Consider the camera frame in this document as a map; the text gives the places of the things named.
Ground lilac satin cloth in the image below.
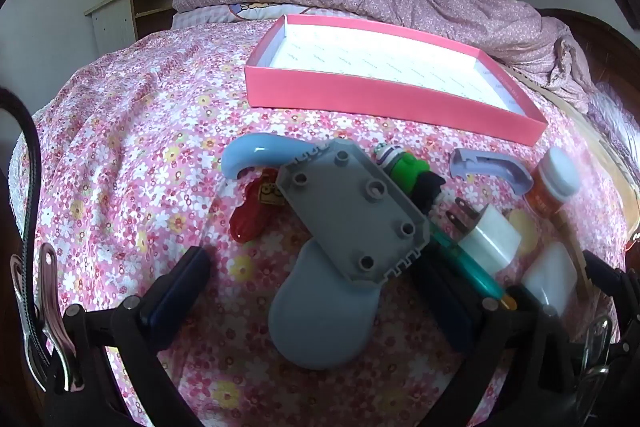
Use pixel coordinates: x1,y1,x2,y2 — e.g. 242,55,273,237
587,82,640,142

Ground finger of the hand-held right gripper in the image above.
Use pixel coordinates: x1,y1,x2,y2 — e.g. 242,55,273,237
582,249,640,358

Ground pink cardboard box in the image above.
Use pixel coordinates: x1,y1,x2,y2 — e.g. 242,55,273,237
244,14,549,146

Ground metal spring clip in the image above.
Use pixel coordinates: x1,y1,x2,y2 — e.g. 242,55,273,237
580,314,616,380

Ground dark wooden headboard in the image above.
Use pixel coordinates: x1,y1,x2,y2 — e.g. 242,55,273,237
540,9,640,108

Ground pink floral bedspread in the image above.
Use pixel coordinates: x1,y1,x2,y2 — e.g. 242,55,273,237
10,14,631,427

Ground purple curved plastic handle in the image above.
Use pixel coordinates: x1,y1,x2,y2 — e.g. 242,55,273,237
449,148,533,194

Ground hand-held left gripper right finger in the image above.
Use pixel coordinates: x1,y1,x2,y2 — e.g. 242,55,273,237
412,257,588,427

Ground orange jar with white lid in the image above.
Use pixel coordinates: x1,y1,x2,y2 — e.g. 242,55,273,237
529,148,582,215

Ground grey-blue oval plastic pad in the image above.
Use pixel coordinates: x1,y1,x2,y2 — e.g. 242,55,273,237
267,239,376,370

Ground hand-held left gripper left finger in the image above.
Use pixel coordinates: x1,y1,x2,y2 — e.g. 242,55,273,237
45,246,212,427

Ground cartoon printed pillow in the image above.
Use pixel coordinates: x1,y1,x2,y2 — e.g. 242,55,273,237
172,2,321,30

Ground white charger plug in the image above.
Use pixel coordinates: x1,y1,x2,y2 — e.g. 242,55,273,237
442,197,523,280

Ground teal pen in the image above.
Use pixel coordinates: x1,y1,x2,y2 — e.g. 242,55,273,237
427,227,518,310

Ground green toy figure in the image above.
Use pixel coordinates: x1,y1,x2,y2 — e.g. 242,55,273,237
374,142,446,215

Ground red plastic toy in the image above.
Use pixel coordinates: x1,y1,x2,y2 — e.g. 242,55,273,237
229,167,286,244

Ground black strap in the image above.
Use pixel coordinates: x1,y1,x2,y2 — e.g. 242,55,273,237
0,89,51,368

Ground small white plastic bottle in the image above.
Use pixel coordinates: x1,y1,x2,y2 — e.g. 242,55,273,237
520,241,582,315

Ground grey studded toy plate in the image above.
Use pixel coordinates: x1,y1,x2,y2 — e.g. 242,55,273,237
274,139,432,290

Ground blue curved plastic handle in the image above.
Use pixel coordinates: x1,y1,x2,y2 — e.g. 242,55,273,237
221,132,301,180

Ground pale wooden bedside cabinet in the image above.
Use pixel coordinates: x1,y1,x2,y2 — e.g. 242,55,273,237
84,0,188,58

